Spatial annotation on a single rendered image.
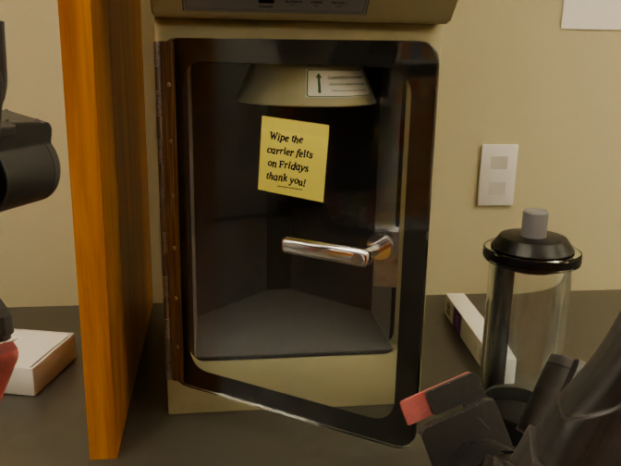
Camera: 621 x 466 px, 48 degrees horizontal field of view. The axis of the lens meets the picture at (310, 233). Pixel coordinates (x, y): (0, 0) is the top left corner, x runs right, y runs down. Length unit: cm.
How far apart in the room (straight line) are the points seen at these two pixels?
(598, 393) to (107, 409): 55
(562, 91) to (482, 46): 18
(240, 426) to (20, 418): 27
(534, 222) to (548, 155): 58
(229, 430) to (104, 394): 16
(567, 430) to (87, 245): 51
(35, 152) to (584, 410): 41
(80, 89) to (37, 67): 55
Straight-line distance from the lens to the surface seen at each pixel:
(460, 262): 137
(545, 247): 80
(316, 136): 68
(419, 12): 79
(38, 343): 106
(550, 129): 138
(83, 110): 72
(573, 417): 40
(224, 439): 86
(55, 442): 89
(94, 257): 75
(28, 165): 55
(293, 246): 66
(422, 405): 59
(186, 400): 90
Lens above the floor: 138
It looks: 15 degrees down
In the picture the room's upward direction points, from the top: 1 degrees clockwise
